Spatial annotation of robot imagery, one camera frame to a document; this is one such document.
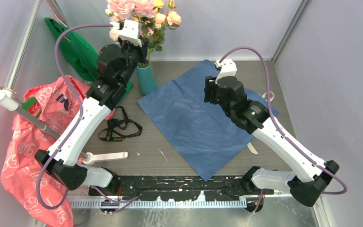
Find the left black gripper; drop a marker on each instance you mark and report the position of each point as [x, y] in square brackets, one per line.
[142, 50]

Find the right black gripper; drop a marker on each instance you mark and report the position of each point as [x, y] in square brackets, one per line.
[211, 86]

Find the teal ceramic vase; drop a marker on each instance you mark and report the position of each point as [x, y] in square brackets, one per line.
[146, 80]

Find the blue paper bouquet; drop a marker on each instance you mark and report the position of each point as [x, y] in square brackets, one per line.
[184, 135]

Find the pink flower stem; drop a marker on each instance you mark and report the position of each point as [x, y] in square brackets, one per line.
[144, 13]
[119, 10]

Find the yellow cream flower stem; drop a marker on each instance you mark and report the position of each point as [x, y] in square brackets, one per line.
[169, 20]

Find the yellow rose stem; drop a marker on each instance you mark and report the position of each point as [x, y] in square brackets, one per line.
[159, 4]

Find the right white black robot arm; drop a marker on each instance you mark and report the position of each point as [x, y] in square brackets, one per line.
[309, 175]

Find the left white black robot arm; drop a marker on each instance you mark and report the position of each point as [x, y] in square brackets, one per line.
[62, 156]

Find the green cloth bag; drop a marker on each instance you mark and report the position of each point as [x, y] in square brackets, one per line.
[78, 52]

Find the pink printed raincoat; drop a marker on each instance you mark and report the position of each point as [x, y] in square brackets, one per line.
[55, 105]

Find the grey rod with white caps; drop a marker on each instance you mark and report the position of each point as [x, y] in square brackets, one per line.
[88, 158]

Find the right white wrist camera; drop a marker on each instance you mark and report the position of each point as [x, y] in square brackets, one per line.
[226, 68]

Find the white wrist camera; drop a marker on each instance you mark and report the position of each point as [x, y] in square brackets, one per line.
[226, 68]
[129, 31]

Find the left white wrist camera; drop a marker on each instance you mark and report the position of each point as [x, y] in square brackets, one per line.
[129, 31]

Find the silver metal frame pole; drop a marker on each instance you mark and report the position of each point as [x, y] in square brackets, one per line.
[21, 48]

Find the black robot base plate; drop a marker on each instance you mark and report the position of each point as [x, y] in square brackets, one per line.
[181, 187]

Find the aluminium rail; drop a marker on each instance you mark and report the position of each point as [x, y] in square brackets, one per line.
[97, 199]

